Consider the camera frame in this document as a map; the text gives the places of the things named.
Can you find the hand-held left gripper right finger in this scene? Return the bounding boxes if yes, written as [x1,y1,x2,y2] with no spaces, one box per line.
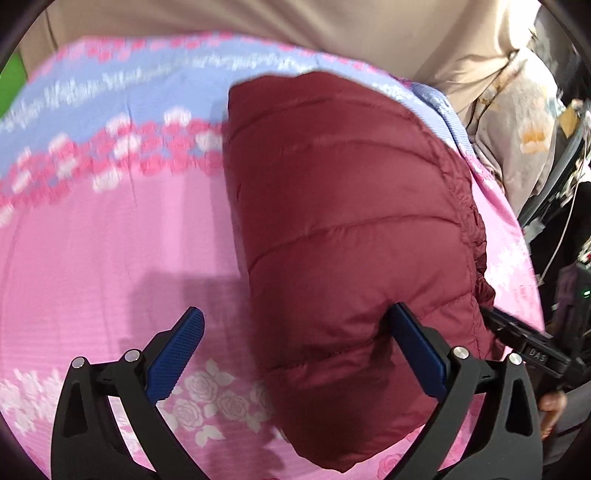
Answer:
[385,302,543,480]

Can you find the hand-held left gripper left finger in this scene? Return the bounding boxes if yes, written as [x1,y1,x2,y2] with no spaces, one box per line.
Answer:
[51,306,206,480]

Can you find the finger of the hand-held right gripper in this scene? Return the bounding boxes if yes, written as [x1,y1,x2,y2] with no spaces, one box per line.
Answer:
[480,306,529,348]

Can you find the maroon puffer jacket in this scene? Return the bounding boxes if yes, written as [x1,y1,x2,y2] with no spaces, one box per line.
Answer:
[223,70,506,474]

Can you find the person's right hand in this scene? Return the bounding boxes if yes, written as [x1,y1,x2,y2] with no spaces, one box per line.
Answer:
[538,391,570,441]

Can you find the black device with green light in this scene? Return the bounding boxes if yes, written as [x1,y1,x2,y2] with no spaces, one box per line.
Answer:
[551,262,591,335]

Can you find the pink and blue floral bedsheet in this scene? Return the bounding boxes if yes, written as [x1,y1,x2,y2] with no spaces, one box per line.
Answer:
[0,31,548,480]

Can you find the dark grey chair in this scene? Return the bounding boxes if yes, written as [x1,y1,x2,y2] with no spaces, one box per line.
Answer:
[516,9,591,243]

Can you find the floral beige pillow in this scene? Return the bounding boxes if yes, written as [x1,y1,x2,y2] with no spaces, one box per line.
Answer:
[466,28,561,217]

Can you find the green pillow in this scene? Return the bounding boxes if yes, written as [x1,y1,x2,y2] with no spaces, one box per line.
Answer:
[0,52,26,112]

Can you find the beige padded headboard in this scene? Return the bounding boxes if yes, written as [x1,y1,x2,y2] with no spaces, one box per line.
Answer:
[18,0,546,100]

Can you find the white cable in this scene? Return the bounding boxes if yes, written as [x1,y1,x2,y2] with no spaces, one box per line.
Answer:
[541,138,591,283]

